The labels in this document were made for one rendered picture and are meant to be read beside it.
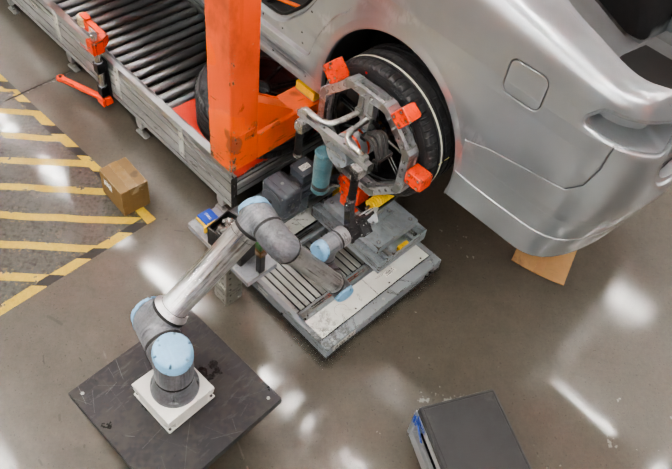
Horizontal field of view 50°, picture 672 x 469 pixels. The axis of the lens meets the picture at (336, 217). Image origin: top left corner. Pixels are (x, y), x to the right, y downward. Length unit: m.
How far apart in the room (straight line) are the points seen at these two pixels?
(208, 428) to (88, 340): 0.87
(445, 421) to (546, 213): 0.92
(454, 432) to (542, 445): 0.61
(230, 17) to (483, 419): 1.88
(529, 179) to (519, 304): 1.18
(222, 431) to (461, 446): 0.94
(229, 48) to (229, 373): 1.32
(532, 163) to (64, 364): 2.21
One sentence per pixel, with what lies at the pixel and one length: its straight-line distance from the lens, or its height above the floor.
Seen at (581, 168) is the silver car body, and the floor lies 1.29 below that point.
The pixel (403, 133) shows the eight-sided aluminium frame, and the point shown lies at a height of 1.01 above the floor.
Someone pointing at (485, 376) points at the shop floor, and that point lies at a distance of 3.57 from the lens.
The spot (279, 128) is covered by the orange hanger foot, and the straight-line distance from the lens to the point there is 3.47.
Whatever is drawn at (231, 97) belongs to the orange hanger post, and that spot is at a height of 0.99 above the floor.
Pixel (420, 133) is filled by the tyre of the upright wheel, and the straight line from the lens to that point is 2.99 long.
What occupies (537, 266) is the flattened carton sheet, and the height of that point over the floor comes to 0.01.
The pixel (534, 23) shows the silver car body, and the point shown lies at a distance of 2.57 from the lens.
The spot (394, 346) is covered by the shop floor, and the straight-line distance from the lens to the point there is 3.54.
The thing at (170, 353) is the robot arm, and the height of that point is 0.65.
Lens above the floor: 3.02
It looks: 50 degrees down
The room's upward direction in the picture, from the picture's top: 9 degrees clockwise
